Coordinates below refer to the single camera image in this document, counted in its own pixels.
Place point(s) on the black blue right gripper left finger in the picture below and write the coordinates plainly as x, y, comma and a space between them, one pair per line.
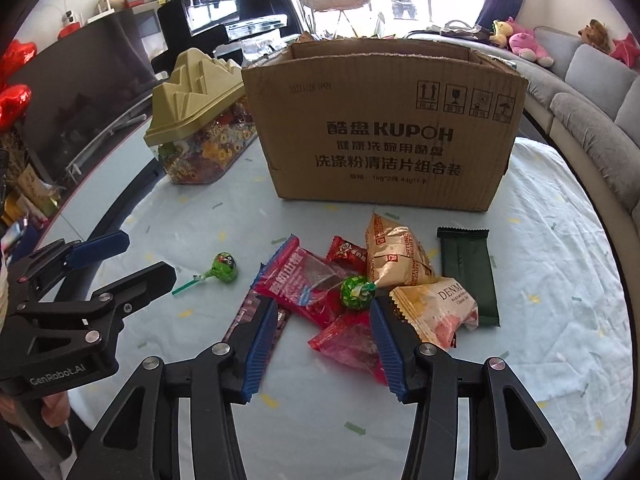
138, 436

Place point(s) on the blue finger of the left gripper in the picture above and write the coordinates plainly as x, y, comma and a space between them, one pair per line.
94, 251

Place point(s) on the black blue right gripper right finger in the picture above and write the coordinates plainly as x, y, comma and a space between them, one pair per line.
509, 436

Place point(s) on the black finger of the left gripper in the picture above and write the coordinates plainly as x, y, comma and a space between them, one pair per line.
135, 291

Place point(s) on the green lollipop on snacks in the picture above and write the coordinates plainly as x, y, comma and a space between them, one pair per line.
354, 293

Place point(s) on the person's left hand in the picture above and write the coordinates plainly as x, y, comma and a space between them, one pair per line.
55, 410

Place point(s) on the white patterned table cloth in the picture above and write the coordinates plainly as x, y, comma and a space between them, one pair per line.
564, 325

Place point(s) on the green lollipop on cloth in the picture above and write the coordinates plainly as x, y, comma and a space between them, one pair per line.
223, 268

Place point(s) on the Denmas cheese ball packet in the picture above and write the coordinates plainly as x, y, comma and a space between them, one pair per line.
437, 310

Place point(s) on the red heart balloon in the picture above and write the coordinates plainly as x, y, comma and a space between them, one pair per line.
16, 56
14, 101

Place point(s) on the black television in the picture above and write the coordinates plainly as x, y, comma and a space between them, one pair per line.
80, 86

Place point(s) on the yellow lid candy jar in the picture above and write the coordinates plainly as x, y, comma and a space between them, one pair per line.
201, 123

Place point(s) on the red transparent candy packet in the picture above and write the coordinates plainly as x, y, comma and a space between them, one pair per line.
349, 341

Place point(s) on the dark green snack bar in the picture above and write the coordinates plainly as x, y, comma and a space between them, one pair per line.
465, 257

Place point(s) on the pink red snack packet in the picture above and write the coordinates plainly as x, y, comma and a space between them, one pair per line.
303, 283

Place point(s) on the beige biscuit packet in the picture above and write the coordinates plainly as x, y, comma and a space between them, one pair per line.
394, 256

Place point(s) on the small red snack packet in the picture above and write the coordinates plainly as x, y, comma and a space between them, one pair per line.
347, 256

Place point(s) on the black upright piano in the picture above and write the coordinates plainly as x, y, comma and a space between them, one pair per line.
207, 24

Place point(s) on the brown cardboard box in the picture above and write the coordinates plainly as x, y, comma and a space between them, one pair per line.
386, 121

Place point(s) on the grey sectional sofa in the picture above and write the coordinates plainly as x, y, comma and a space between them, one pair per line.
587, 105

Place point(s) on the pink plush toy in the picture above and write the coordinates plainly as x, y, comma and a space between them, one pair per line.
524, 44

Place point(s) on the pink star pillow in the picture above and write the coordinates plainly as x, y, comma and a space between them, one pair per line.
626, 50

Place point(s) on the yellow plush toy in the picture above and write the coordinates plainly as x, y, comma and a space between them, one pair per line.
501, 32

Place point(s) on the brown teddy bear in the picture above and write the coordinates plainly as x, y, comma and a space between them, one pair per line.
595, 35

